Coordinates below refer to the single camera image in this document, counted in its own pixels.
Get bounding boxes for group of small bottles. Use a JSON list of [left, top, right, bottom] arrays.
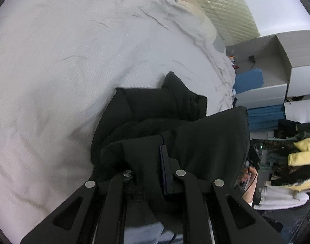
[[227, 53, 240, 69]]

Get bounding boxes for leopard print cloth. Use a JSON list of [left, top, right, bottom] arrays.
[[271, 163, 299, 176]]

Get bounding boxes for white folded cloth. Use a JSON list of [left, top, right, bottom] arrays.
[[259, 180, 310, 210]]

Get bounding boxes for person's right forearm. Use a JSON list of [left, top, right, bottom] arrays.
[[243, 183, 257, 209]]

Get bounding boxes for black puffer jacket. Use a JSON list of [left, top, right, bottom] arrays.
[[90, 71, 250, 234]]

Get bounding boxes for pink and grey pillow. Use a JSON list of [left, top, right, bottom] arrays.
[[175, 0, 218, 41]]

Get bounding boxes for person's right hand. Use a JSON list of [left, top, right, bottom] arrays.
[[239, 166, 257, 192]]

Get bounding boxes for yellow folded clothes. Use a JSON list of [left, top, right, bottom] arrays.
[[287, 138, 310, 168]]

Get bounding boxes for grey bed cover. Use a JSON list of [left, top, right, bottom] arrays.
[[0, 0, 237, 239]]

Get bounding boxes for white wardrobe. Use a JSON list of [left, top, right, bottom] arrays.
[[226, 30, 310, 124]]

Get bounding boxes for blue curtain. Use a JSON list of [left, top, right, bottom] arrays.
[[246, 105, 285, 133]]

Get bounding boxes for blue padded board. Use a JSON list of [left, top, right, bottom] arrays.
[[232, 69, 264, 94]]

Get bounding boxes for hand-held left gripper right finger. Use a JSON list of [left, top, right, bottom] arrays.
[[159, 144, 285, 244]]

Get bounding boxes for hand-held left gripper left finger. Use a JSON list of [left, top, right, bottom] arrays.
[[20, 170, 134, 244]]

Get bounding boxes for cream quilted headboard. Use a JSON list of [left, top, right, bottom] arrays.
[[155, 0, 261, 47]]

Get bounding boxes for person's blue jeans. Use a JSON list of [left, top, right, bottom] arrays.
[[123, 221, 183, 244]]

